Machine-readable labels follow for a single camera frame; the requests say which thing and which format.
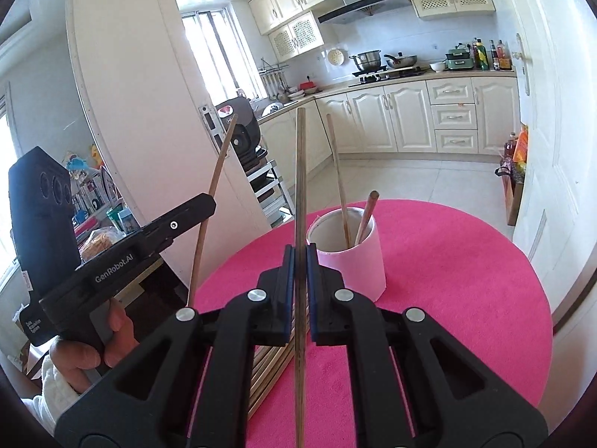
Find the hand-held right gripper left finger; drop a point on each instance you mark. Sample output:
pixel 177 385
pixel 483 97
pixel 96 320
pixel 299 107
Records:
pixel 289 270

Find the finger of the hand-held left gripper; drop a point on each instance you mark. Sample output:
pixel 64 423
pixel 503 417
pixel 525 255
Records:
pixel 186 217

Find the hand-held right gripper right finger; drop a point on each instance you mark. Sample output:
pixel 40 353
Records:
pixel 311 270

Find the pink cup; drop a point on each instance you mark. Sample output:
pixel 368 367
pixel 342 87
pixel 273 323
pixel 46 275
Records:
pixel 354 270

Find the reddish wooden chopstick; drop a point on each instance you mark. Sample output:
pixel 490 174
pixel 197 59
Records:
pixel 219 168

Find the round-tipped brown wooden chopstick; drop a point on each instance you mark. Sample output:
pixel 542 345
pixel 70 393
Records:
pixel 368 214

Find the dark wooden chopstick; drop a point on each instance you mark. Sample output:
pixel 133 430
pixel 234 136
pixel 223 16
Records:
pixel 301 172

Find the bunch of wooden chopsticks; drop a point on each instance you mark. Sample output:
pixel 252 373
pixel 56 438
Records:
pixel 268 373

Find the thin light wooden chopstick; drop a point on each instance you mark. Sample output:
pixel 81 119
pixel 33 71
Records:
pixel 336 163

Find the person's left forearm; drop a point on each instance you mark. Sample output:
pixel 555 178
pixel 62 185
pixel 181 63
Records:
pixel 56 396

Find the person's left hand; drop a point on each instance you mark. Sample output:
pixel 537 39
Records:
pixel 119 331

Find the clear bag of food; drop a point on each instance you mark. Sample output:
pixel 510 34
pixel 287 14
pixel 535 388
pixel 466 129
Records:
pixel 100 242

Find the cluttered toy shelf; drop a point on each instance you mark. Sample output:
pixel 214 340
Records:
pixel 88 182

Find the metal storage rack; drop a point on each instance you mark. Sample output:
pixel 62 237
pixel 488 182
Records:
pixel 268 186

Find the metal door lock plate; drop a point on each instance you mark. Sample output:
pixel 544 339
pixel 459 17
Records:
pixel 210 123

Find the black kitchen appliance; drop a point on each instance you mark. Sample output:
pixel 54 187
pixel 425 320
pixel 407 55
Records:
pixel 245 135

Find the white open door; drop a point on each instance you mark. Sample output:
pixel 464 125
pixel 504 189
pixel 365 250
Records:
pixel 140 102

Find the pink round table mat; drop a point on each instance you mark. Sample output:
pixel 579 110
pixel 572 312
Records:
pixel 443 266

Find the hanging utensil rack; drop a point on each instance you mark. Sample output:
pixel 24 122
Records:
pixel 273 77

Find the white dishes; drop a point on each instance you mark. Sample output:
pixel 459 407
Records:
pixel 296 94

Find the kitchen window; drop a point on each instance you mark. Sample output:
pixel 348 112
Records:
pixel 219 51

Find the red container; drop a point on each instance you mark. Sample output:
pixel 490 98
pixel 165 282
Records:
pixel 309 87

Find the cream lower kitchen cabinets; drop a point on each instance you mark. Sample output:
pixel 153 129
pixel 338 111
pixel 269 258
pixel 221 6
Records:
pixel 410 112

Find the gas stove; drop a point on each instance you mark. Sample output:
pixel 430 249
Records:
pixel 387 74

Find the brown paper bag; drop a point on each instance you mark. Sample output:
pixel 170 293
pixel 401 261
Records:
pixel 510 200

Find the round perforated strainer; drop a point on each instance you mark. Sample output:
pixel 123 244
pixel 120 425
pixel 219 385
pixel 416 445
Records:
pixel 335 56

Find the steel cooking pot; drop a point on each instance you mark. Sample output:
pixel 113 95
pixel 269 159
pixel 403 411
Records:
pixel 367 60

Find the dark wok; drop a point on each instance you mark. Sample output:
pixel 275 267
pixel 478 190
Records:
pixel 401 60

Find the small white bowl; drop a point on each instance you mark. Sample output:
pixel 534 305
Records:
pixel 437 67

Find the orange snack bag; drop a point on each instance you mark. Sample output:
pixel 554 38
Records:
pixel 523 149

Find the green countertop appliance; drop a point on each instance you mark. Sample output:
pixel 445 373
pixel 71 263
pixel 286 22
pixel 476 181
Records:
pixel 459 60

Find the black range hood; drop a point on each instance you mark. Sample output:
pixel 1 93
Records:
pixel 359 7

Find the row of condiment bottles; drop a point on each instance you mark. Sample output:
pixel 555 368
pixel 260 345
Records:
pixel 492 58

